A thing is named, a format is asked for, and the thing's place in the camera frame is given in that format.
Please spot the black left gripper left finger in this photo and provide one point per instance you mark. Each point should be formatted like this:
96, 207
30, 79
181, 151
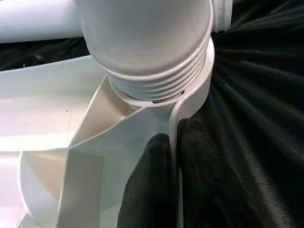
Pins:
149, 190

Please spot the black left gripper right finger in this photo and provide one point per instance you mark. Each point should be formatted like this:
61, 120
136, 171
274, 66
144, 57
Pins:
204, 178

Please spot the white plastic table top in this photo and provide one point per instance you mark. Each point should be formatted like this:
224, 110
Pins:
47, 114

